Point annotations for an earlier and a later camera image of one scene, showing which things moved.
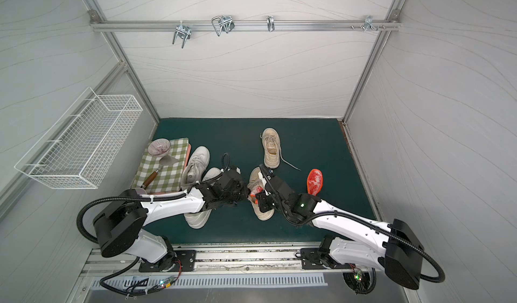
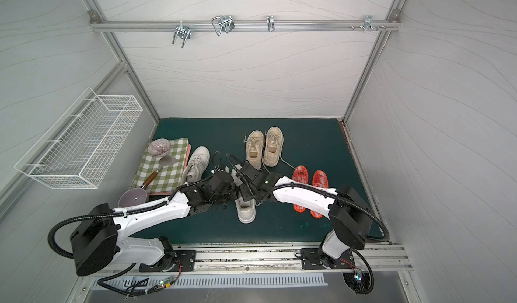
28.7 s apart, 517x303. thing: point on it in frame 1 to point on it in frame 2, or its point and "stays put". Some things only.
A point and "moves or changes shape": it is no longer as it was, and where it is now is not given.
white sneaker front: (197, 219) to (246, 209)
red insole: (252, 195) moves or changes shape
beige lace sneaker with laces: (272, 149) stays put
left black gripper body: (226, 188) stays put
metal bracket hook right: (368, 23) stays put
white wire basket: (78, 149) stays put
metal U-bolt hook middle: (223, 23) stays put
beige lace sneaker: (255, 181) to (255, 144)
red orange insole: (314, 182) to (300, 174)
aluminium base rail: (271, 260) stays put
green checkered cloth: (168, 178) stays put
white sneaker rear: (195, 166) stays put
